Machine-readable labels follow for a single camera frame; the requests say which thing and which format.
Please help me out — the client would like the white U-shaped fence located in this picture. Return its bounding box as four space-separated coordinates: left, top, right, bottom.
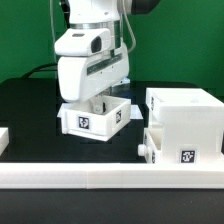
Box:
0 127 224 190

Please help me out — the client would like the white drawer cabinet frame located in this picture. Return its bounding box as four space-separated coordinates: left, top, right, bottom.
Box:
146 88 224 164

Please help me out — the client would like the white front drawer box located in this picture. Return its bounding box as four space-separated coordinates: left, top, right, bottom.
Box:
138 128 162 164

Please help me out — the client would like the white drawer box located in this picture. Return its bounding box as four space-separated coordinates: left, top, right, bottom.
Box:
58 96 131 141
138 128 162 164

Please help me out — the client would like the black cable bundle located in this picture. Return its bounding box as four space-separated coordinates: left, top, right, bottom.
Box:
21 62 60 80

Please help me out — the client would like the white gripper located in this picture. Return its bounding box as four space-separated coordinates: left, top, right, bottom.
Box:
58 44 129 114

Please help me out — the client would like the white marker base sheet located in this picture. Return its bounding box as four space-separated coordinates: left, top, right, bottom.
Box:
130 105 143 120

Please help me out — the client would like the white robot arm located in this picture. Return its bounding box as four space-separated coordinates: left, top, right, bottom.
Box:
54 0 160 114

